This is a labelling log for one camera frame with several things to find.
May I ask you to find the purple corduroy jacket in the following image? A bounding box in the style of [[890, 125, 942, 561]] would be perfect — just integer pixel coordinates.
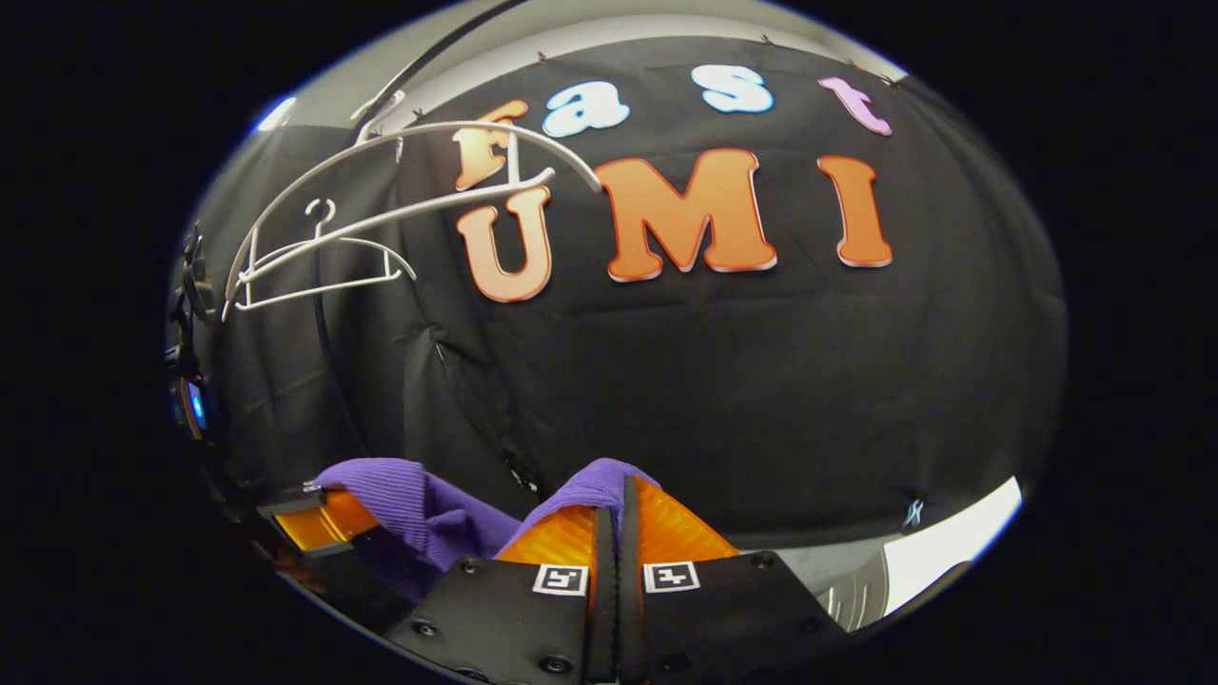
[[314, 457, 660, 605]]

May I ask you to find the white plastic clothes hanger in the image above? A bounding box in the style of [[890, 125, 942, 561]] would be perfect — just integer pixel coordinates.
[[236, 198, 418, 312], [221, 90, 602, 323]]

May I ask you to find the black metal clothes rail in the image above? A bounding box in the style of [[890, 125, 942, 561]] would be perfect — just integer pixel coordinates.
[[309, 0, 534, 458]]

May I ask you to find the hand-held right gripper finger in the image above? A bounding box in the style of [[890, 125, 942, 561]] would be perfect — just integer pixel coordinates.
[[385, 504, 619, 685], [617, 476, 850, 685]]

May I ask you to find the black backdrop cloth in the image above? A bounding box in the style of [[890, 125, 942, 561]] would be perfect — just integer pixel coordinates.
[[190, 36, 1069, 553]]

